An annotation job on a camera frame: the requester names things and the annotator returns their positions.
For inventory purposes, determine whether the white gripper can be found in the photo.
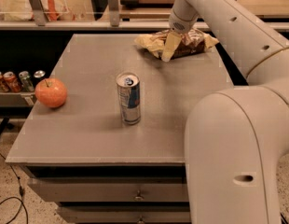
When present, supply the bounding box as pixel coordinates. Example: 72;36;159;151
161;12;199;62

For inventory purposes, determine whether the brown chip bag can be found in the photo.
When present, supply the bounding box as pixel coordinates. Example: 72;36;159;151
135;28;219;59

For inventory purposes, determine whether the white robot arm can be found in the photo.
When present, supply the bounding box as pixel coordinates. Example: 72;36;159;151
169;0;289;224

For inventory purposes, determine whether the redbull can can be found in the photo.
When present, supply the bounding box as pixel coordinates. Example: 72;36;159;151
117;72;141;124

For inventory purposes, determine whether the dark soda can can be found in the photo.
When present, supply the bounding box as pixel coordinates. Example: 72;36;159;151
34;70;46;83

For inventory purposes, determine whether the green soda can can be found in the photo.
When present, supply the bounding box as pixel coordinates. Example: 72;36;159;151
19;71;34;92

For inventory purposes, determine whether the white orange plastic bag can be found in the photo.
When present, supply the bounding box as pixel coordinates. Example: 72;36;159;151
0;0;76;25

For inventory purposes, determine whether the orange soda can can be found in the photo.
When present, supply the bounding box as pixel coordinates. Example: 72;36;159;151
0;72;9;92
3;71;22;92

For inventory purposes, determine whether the orange soda can left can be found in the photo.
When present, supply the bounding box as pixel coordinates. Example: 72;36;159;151
0;72;9;92

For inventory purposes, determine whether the red apple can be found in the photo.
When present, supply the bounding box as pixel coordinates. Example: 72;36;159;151
34;78;67;108

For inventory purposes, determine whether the grey shelf left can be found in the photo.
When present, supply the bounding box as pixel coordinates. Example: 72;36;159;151
0;92;36;107

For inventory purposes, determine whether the upper drawer with knob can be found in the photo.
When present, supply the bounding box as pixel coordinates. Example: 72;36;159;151
28;178;188;203

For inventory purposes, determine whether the drawer with knob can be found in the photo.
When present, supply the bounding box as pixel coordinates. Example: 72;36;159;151
57;206;191;224
28;178;188;203

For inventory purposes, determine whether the lower drawer with knob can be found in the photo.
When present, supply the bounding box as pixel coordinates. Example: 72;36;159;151
57;206;191;224

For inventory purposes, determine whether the metal bracket middle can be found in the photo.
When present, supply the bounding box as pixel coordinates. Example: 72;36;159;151
107;0;120;27

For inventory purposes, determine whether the metal bracket left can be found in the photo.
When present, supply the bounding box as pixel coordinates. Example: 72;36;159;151
29;0;48;26

